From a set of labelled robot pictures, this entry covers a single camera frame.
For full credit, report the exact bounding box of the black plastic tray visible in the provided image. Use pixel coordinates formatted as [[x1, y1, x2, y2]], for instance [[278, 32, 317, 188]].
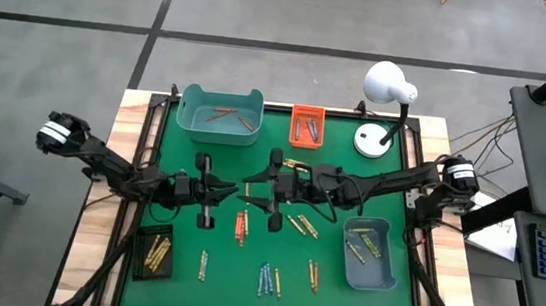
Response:
[[129, 220, 179, 285]]

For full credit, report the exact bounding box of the black floor cable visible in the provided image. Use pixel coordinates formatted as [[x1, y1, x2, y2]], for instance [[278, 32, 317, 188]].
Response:
[[449, 114, 522, 197]]

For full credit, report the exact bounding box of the silver mounting bracket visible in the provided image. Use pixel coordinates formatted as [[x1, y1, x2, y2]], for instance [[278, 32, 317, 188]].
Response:
[[402, 189, 422, 211]]

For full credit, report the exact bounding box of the orange-red crayon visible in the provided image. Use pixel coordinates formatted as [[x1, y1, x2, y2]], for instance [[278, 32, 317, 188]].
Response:
[[204, 109, 232, 125]]

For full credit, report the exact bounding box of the white gooseneck desk lamp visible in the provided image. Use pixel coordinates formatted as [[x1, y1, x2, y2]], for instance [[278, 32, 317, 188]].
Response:
[[351, 58, 422, 164]]

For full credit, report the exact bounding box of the large teal plastic bin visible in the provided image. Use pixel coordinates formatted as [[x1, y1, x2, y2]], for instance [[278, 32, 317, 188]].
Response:
[[174, 81, 267, 150]]

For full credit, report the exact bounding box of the green felt mat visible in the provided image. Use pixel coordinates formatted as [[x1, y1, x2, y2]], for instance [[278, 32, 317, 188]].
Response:
[[118, 98, 438, 306]]

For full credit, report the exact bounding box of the orange crayon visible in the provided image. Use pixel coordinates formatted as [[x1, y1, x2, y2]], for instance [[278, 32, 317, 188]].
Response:
[[312, 262, 323, 296]]

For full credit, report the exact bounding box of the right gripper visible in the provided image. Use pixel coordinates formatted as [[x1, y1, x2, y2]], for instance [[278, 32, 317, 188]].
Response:
[[234, 143, 322, 237]]

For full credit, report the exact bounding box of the orange mesh basket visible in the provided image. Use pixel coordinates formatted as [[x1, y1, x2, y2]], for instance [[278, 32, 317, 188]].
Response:
[[287, 104, 328, 152]]

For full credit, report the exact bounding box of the black support bar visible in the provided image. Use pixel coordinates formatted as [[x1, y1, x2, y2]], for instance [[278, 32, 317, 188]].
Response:
[[458, 179, 527, 241]]

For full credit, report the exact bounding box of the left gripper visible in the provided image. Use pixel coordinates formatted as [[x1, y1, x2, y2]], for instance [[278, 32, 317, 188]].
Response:
[[160, 148, 244, 234]]

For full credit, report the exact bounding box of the tan floor cable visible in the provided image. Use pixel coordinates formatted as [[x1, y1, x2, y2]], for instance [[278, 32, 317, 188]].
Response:
[[449, 109, 517, 150]]

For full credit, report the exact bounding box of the black aluminium table frame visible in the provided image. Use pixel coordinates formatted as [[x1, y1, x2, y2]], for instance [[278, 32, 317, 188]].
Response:
[[44, 72, 504, 306]]

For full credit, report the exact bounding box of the small blue-grey plastic bin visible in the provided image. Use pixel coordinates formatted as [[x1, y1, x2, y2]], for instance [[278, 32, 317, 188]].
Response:
[[336, 213, 404, 295]]

